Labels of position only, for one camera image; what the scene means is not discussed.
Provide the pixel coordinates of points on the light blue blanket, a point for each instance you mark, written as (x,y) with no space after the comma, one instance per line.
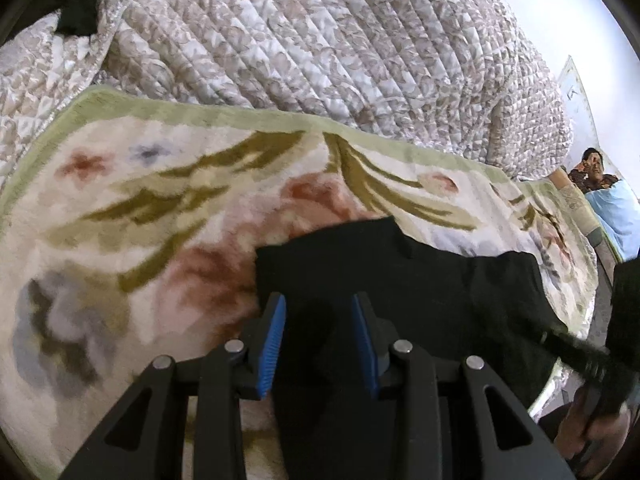
(620,215)

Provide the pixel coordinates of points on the beige patterned cushion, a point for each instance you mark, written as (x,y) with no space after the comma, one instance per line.
(575,205)

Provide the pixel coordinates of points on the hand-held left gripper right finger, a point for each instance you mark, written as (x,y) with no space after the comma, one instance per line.
(364,350)

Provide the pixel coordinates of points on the person's right hand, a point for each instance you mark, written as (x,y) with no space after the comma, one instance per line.
(595,435)

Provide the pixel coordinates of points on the white wall paper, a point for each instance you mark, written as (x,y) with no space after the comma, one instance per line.
(577,100)

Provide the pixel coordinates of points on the black pants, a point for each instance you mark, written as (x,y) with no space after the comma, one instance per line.
(450,300)

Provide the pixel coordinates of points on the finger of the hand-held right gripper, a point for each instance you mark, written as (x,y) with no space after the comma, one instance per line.
(580,355)

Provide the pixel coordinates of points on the quilted floral bedspread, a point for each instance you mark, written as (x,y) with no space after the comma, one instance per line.
(325,50)

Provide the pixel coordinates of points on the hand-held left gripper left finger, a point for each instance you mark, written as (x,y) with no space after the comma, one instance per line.
(270,350)

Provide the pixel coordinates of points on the floral fleece blanket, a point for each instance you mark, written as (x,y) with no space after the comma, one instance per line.
(150,210)

